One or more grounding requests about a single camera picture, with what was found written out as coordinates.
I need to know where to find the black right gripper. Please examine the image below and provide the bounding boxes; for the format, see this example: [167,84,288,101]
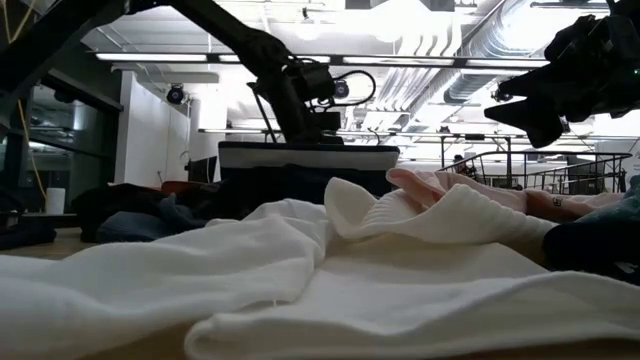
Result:
[483,13,640,149]

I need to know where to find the pink sock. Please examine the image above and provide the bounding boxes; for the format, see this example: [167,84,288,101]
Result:
[386,167,626,222]

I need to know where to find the white ribbed sock grey stripes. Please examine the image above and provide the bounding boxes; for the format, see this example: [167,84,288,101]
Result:
[323,177,557,247]

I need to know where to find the teal patterned cloth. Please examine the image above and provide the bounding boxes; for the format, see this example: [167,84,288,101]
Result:
[574,174,640,226]

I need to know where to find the dark blue cloth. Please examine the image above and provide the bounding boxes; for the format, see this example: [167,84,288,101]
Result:
[95,193,209,245]

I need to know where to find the black Puma underwear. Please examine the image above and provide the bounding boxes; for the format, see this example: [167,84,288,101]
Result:
[71,182,169,244]

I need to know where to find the white cloth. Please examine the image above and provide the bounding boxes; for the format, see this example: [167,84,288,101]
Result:
[0,198,640,360]

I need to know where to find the navy blue fabric bin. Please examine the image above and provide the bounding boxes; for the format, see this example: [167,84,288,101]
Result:
[218,141,401,201]

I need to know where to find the orange plastic basket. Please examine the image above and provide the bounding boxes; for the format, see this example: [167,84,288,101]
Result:
[158,180,204,197]

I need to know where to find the black waistband garment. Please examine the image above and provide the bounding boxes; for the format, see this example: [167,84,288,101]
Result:
[542,219,640,287]

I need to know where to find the long ceiling light strip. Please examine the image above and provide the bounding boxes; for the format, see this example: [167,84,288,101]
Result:
[94,52,209,63]

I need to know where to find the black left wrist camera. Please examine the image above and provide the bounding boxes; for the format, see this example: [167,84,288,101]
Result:
[293,61,337,102]

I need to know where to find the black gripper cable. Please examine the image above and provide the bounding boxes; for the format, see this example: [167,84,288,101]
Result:
[319,69,378,109]

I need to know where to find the yellow cable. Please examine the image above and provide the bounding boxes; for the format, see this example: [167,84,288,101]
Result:
[1,0,49,201]

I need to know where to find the black metal frame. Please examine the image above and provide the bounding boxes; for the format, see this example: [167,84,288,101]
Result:
[0,0,169,131]

